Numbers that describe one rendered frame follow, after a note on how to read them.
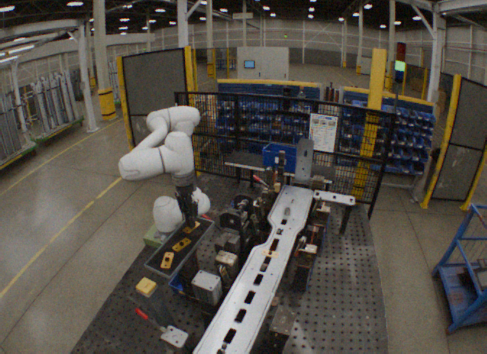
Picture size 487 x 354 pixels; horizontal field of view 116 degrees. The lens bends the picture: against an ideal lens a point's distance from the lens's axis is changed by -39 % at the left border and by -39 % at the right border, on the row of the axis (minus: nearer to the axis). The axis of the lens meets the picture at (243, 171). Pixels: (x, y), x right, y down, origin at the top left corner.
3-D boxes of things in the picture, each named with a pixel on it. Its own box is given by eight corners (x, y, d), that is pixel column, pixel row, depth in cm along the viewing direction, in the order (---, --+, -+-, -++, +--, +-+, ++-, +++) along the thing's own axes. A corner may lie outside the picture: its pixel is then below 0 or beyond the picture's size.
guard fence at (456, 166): (421, 208, 291) (456, 73, 195) (419, 203, 302) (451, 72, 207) (467, 212, 268) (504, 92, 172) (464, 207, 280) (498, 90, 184)
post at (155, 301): (175, 342, 97) (148, 298, 76) (163, 335, 100) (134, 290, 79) (182, 331, 103) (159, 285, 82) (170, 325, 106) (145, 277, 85)
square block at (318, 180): (316, 221, 181) (323, 181, 164) (306, 219, 183) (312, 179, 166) (317, 215, 187) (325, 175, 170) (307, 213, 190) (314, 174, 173)
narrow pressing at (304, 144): (309, 184, 172) (314, 139, 156) (293, 181, 176) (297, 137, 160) (309, 183, 173) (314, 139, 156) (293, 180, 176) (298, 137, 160)
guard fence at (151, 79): (206, 180, 376) (196, 45, 281) (203, 185, 364) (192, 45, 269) (137, 171, 405) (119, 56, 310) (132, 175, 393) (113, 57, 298)
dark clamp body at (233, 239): (240, 292, 127) (238, 247, 109) (219, 285, 132) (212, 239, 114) (247, 278, 136) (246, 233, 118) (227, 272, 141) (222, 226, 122)
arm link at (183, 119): (177, 215, 172) (205, 207, 181) (184, 225, 159) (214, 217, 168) (162, 107, 143) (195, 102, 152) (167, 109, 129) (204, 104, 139)
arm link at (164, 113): (146, 115, 124) (170, 112, 130) (143, 109, 138) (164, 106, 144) (149, 138, 130) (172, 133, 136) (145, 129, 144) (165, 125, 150)
